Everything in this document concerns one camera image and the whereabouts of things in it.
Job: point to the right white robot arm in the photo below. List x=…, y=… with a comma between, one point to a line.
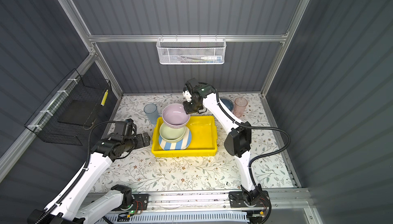
x=238, y=140

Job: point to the dark blue bowl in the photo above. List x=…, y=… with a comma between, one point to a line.
x=228, y=103

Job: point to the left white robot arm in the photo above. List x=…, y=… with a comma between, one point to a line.
x=81, y=184

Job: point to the light green bowl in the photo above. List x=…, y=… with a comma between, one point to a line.
x=171, y=135

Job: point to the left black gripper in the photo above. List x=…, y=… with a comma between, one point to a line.
x=141, y=143

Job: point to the pink plastic cup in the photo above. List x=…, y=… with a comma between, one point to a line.
x=240, y=104

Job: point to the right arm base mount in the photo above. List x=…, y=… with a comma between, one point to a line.
x=249, y=199

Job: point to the white wire mesh basket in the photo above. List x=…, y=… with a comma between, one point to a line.
x=188, y=51

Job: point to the black wire basket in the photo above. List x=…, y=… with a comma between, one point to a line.
x=69, y=116

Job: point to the purple bowl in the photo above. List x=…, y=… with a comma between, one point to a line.
x=174, y=116

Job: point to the white marker in basket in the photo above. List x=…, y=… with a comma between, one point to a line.
x=212, y=59

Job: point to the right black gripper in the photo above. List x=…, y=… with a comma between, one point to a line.
x=188, y=109

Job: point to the yellow tag on basket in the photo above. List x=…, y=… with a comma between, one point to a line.
x=103, y=101

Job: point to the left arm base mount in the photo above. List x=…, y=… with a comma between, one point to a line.
x=138, y=202

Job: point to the blue plastic cup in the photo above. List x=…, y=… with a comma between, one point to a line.
x=151, y=111

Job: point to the yellow plastic bin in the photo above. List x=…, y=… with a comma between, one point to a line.
x=203, y=143

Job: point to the aluminium front rail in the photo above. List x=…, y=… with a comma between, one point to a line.
x=208, y=200

